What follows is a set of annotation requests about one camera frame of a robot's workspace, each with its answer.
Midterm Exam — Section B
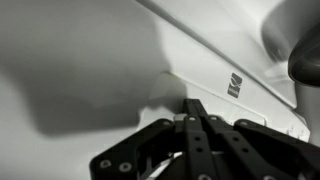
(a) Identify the black cooking pot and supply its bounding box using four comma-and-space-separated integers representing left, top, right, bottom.
287, 22, 320, 89

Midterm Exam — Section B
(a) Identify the white electric stove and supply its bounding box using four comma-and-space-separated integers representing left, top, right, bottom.
0, 0, 320, 180

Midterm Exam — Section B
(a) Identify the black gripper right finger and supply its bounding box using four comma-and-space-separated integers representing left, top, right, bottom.
194, 98, 320, 180

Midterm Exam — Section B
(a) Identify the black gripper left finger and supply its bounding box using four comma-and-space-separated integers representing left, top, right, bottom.
89, 98, 215, 180

